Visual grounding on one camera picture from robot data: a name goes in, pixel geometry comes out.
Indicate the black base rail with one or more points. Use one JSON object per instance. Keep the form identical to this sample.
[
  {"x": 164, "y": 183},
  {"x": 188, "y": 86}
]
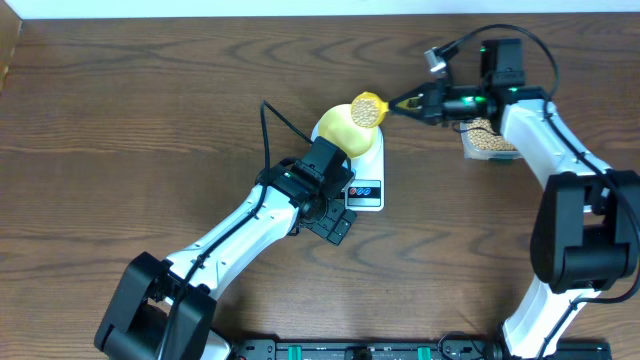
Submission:
[{"x": 455, "y": 348}]

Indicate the clear plastic container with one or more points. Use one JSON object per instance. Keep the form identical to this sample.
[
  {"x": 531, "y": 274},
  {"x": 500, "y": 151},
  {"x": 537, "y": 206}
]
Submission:
[{"x": 471, "y": 152}]

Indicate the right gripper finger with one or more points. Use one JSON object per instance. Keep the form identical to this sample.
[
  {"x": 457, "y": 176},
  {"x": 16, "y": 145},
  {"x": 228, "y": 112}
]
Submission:
[
  {"x": 418, "y": 112},
  {"x": 415, "y": 97}
]

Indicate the soybeans in scoop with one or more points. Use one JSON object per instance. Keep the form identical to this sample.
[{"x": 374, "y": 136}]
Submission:
[{"x": 365, "y": 112}]

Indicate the white digital kitchen scale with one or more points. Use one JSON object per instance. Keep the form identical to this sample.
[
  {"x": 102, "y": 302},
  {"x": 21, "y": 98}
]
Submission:
[{"x": 367, "y": 191}]

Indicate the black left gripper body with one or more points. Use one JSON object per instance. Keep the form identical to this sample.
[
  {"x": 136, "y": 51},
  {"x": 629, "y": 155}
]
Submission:
[{"x": 325, "y": 220}]

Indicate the yellow measuring scoop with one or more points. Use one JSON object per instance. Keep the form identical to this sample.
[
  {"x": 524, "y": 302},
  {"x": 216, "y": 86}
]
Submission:
[{"x": 383, "y": 105}]

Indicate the yellow plastic bowl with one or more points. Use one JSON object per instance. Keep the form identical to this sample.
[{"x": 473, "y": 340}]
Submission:
[{"x": 338, "y": 127}]

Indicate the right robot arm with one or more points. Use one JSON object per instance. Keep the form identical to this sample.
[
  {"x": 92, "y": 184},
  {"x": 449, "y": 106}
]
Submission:
[{"x": 586, "y": 233}]

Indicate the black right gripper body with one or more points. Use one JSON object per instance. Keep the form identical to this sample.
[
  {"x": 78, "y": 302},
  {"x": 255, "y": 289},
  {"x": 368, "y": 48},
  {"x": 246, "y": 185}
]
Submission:
[{"x": 454, "y": 103}]

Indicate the pile of soybeans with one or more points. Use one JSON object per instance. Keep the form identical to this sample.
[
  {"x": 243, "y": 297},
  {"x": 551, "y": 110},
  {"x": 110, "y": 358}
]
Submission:
[{"x": 482, "y": 136}]

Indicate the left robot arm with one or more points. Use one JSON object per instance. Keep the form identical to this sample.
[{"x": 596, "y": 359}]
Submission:
[{"x": 163, "y": 309}]

